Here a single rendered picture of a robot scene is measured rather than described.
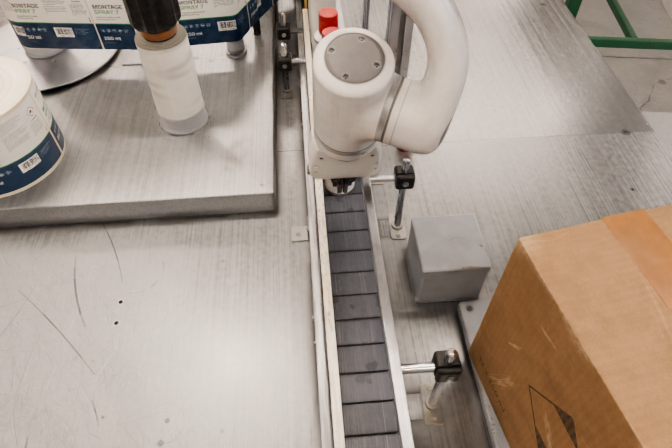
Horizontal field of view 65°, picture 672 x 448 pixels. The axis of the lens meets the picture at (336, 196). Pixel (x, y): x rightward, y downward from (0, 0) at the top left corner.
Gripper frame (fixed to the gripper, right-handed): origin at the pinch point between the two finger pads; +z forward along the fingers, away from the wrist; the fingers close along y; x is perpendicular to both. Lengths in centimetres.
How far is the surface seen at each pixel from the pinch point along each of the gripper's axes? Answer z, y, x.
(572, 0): 102, -112, -118
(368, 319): -1.2, -1.9, 21.7
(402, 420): -14.5, -3.2, 34.3
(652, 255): -26.4, -27.7, 20.9
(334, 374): -7.5, 3.5, 28.8
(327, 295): -3.7, 3.6, 18.4
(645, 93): 133, -154, -89
